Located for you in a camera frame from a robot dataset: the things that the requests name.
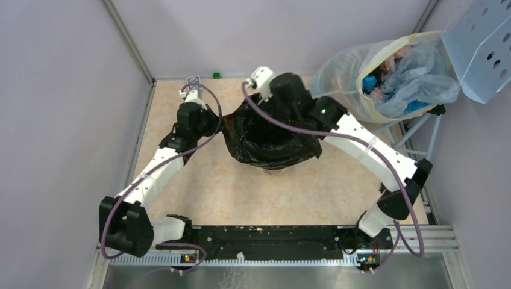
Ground black trash bag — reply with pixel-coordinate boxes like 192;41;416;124
222;101;322;170

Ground white trash bin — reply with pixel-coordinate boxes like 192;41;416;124
261;166;294;176

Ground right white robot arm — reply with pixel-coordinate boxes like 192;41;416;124
260;73;433;248

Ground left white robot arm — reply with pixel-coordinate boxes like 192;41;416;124
99;102;222;259

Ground grey marker tag card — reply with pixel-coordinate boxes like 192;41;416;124
186;75;202;93

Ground large translucent yellow-rimmed bag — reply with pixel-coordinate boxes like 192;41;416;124
309;31;451;124

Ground pink plastic bag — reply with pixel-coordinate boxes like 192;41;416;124
369;45;412;101

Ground light blue plastic bag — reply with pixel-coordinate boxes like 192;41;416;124
374;39;460;118

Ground perforated light blue panel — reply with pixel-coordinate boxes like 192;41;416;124
441;0;510;104

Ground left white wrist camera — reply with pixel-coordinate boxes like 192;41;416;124
179;89;208;110

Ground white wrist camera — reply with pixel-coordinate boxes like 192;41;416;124
179;89;208;110
246;66;277;102

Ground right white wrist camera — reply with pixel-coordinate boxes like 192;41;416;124
246;66;277;102

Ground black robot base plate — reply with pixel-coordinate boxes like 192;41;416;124
180;225;393;261

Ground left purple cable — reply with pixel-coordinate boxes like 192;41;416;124
99;82;223;261

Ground white cable duct strip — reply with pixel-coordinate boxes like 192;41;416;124
111;252;360;267

